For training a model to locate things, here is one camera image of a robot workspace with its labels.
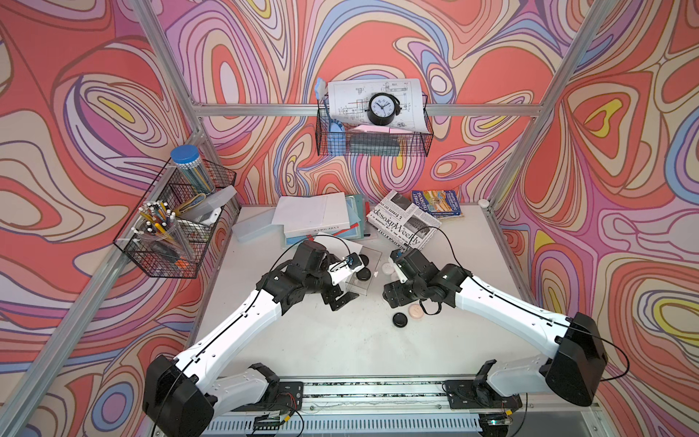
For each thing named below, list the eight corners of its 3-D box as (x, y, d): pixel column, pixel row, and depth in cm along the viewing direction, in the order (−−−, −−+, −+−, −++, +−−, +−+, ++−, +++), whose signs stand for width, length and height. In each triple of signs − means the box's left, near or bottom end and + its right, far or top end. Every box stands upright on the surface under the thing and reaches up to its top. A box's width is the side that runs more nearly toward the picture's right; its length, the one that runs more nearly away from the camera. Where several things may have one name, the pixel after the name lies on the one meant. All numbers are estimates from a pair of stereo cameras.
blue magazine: (416, 220, 116) (418, 213, 112) (411, 197, 125) (413, 190, 121) (459, 220, 115) (462, 213, 112) (451, 197, 125) (454, 190, 121)
